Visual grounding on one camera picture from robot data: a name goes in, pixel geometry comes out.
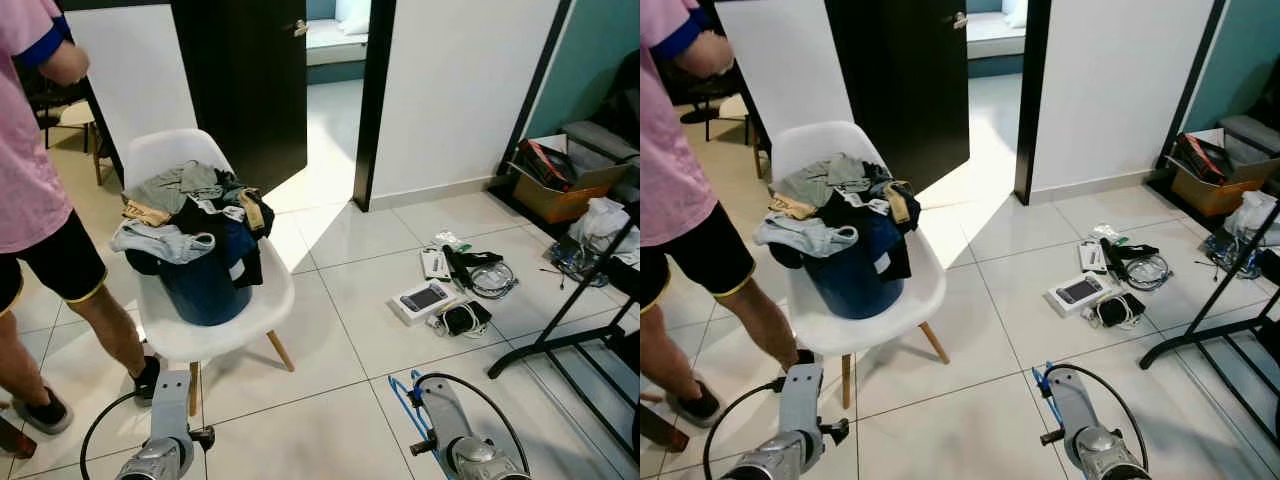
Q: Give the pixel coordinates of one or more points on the black metal clothes rack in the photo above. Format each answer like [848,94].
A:
[520,360]
[1175,350]

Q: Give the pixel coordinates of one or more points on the white console box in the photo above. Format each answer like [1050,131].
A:
[1082,295]
[425,300]

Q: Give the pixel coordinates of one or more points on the navy fleece garment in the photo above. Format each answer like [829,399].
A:
[205,290]
[850,285]

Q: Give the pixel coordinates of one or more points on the small white packet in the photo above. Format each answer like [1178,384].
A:
[1092,256]
[435,263]

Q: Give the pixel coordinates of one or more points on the black crumpled garment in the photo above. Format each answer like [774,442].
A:
[205,215]
[850,210]

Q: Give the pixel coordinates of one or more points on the tan garment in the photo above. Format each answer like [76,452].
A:
[145,212]
[790,207]

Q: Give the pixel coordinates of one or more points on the brown garment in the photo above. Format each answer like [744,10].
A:
[252,210]
[897,205]

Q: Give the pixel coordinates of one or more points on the grey green garment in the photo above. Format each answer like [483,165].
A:
[825,180]
[175,185]

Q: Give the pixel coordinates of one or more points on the brown cardboard box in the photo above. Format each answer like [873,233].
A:
[1210,198]
[560,205]

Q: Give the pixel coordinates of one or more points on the white chair wooden legs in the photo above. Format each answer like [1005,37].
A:
[815,150]
[170,150]

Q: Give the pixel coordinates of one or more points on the white plastic bag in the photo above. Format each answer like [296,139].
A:
[1255,215]
[600,222]

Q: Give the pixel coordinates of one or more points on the black red product box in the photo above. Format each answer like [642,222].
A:
[545,165]
[1200,158]

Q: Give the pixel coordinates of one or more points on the dark wooden door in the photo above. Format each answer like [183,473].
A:
[250,90]
[900,90]

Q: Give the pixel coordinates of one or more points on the grey seat cushion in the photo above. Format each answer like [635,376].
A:
[600,140]
[1250,133]

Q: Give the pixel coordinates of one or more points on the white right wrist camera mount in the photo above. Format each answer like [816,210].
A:
[445,410]
[1072,400]

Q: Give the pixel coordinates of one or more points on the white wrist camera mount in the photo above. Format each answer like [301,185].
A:
[803,395]
[170,400]
[445,410]
[1072,400]

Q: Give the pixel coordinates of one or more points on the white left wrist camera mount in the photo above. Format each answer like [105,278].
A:
[170,400]
[803,395]

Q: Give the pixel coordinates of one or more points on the black door frame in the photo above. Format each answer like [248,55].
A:
[375,100]
[1033,100]

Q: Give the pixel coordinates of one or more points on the black wall trim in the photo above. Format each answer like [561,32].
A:
[537,85]
[1190,85]

